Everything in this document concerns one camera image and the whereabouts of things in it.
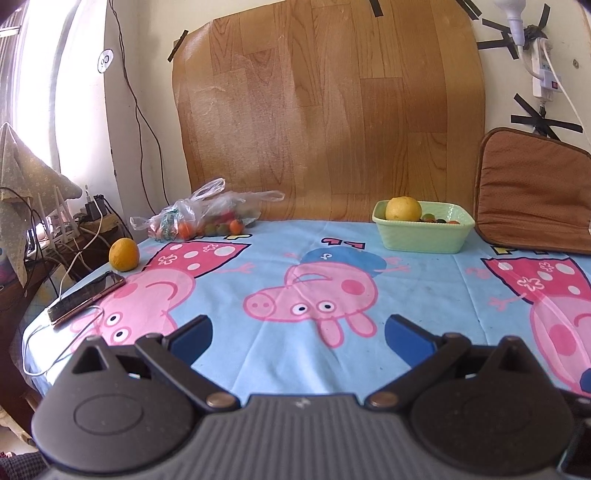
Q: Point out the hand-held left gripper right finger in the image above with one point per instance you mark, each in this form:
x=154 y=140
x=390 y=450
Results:
x=406 y=341

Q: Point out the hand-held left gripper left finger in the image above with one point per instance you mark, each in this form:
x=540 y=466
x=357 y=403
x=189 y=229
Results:
x=191 y=339

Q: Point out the light green plastic bowl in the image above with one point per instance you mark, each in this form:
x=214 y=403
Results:
x=415 y=237

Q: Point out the green cherry tomato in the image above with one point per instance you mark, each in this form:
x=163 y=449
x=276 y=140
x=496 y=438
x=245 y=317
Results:
x=428 y=217

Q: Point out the large yellow lemon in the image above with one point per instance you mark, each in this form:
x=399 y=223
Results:
x=403 y=208

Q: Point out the yellow orange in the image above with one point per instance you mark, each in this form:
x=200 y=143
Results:
x=123 y=254

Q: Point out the black smartphone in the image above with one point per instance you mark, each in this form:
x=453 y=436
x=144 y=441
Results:
x=85 y=297

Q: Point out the cartoon pig printed blanket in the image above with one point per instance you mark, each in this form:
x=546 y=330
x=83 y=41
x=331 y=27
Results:
x=277 y=258

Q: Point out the clear plastic bag of produce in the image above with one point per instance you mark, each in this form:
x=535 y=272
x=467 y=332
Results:
x=198 y=217

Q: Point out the black charger plug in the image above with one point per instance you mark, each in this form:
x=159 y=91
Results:
x=94 y=207

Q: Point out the white router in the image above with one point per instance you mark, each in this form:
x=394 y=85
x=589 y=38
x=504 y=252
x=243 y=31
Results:
x=57 y=230

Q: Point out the brown seat cushion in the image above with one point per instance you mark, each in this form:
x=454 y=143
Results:
x=531 y=194

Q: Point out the floral cloth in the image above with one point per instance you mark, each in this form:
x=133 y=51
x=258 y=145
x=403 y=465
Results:
x=18 y=184

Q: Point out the wood-pattern vinyl sheet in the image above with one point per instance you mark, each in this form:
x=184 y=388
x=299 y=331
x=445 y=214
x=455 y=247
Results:
x=323 y=115

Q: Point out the crossed black tape strips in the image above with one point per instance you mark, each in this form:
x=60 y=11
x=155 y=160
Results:
x=545 y=121

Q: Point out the black tape strip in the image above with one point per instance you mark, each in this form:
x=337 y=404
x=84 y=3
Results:
x=468 y=7
x=496 y=44
x=178 y=46
x=376 y=7

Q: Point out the black tape wad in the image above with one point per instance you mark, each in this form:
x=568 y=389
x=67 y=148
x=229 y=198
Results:
x=535 y=30

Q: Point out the round white wall sticker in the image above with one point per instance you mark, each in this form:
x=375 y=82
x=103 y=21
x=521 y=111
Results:
x=105 y=60

